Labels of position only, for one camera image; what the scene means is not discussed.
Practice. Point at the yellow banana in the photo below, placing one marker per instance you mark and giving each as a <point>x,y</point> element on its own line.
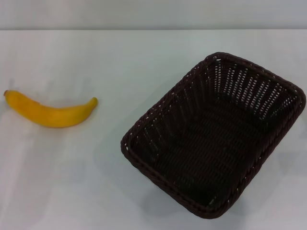
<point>52,117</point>

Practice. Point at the dark brown woven basket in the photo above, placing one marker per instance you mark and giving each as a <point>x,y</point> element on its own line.
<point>206,153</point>

